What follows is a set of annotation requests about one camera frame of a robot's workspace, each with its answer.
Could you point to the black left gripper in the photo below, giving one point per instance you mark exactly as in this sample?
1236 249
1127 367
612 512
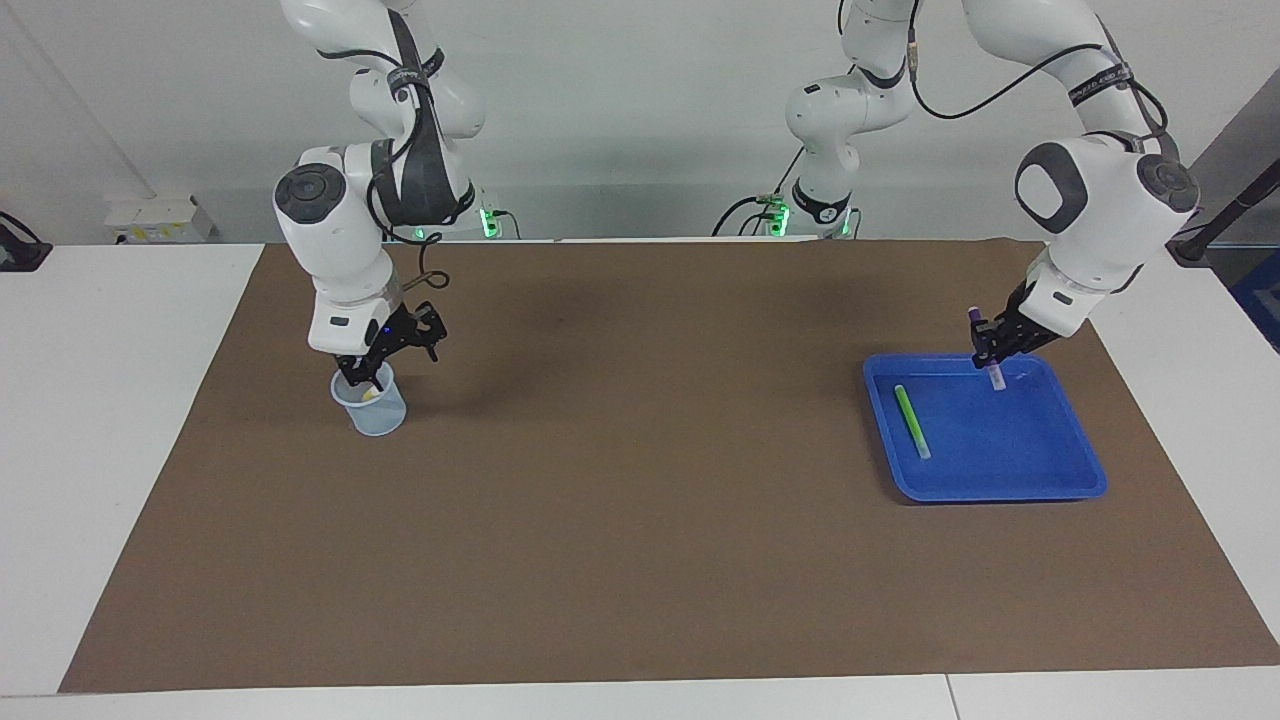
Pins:
1020 318

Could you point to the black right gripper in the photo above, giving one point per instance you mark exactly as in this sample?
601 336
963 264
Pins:
385 335

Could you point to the purple pen white cap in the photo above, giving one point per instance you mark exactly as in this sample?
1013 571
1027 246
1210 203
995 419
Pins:
996 378

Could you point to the green pen white cap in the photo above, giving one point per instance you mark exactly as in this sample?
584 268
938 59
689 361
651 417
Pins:
912 425

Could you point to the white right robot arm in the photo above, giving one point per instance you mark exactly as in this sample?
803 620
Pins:
340 250

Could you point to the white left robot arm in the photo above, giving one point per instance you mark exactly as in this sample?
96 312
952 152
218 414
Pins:
1100 220

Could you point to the blue plastic tray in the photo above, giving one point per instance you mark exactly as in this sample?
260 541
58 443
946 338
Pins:
1000 440

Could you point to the light blue mesh pen cup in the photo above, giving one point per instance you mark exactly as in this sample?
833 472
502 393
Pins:
378 418

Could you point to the black stand pole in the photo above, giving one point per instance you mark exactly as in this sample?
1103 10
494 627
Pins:
1195 245

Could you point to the blue crate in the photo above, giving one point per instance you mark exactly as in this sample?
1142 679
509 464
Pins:
1262 300

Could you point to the brown table mat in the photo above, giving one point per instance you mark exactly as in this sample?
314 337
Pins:
640 560

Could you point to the white wall socket box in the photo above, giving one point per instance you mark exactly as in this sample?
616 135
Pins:
150 218

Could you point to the black clamp mount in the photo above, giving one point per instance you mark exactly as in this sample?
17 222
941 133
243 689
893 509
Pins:
20 255

